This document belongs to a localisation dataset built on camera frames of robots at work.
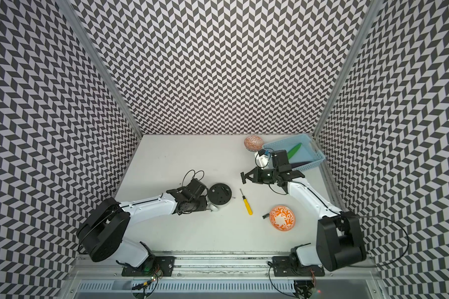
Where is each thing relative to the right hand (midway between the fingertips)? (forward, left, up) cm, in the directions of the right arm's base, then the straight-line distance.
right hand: (246, 179), depth 82 cm
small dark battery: (-11, -9, -14) cm, 20 cm away
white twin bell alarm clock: (-3, +13, -10) cm, 17 cm away
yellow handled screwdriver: (-5, -1, -16) cm, 17 cm away
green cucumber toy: (+26, -30, -12) cm, 42 cm away
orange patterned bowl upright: (-13, -17, -14) cm, 25 cm away
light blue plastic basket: (+28, -35, -14) cm, 47 cm away
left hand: (-6, +21, -15) cm, 27 cm away
